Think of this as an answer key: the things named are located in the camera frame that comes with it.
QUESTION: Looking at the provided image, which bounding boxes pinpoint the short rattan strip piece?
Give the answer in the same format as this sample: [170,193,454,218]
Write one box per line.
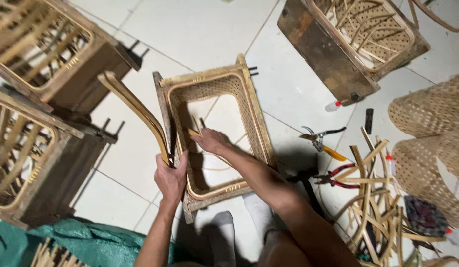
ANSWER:
[187,115,203,138]

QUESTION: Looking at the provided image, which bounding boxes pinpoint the bundle of thin rattan sticks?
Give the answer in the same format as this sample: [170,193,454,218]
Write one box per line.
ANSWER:
[29,237,90,267]

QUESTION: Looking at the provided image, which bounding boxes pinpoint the person's white right sock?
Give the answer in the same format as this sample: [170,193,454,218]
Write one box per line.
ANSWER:
[242,192,277,242]

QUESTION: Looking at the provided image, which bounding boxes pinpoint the bundle of bent rattan strips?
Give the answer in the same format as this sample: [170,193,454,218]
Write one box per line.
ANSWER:
[98,71,172,167]

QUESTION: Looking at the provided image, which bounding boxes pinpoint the green tarp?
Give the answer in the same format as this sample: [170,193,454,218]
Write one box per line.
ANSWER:
[0,217,180,267]

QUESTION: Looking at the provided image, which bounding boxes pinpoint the person's white sock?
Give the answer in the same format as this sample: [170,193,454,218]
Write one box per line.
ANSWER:
[210,211,236,267]
[242,192,277,242]

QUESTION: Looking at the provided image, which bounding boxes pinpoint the person's right hand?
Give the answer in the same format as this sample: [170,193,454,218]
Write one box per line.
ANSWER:
[190,128,234,156]

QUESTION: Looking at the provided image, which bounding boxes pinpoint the red handled pliers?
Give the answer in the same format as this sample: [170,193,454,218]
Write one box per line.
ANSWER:
[313,163,360,190]

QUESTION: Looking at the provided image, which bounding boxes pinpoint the pile of rattan strips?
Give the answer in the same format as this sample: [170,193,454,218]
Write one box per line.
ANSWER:
[331,126,447,267]

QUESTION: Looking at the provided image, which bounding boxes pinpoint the ribbed basket on wooden mould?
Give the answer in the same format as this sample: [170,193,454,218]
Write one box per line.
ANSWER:
[0,0,150,112]
[0,87,125,230]

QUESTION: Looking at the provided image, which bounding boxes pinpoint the person's white left sock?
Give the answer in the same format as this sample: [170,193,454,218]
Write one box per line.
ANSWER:
[210,211,236,267]

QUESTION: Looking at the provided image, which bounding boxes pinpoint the curved rattan hoop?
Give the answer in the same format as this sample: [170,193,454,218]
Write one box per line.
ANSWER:
[407,0,459,34]

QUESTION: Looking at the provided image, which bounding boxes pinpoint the black hammer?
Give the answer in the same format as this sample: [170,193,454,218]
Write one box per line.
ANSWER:
[288,168,327,220]

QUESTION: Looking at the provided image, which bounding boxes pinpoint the yellow handled pruning shears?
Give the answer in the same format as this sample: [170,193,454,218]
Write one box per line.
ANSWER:
[299,126,348,162]

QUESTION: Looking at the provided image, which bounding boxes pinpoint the open woven basket on wooden mould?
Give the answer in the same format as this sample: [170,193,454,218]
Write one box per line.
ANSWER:
[152,53,278,225]

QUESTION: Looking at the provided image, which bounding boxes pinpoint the woven basket on dark mould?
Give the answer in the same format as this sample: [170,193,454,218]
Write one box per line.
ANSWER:
[277,0,431,107]

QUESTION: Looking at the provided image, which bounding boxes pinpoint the black flat chisel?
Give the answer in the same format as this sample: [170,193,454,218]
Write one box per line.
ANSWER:
[364,108,375,135]

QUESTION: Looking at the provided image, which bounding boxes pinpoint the dark patterned cloth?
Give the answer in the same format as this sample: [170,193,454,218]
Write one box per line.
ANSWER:
[404,195,450,239]

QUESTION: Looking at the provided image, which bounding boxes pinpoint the person's left hand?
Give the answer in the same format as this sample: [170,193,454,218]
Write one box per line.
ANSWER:
[154,150,189,204]

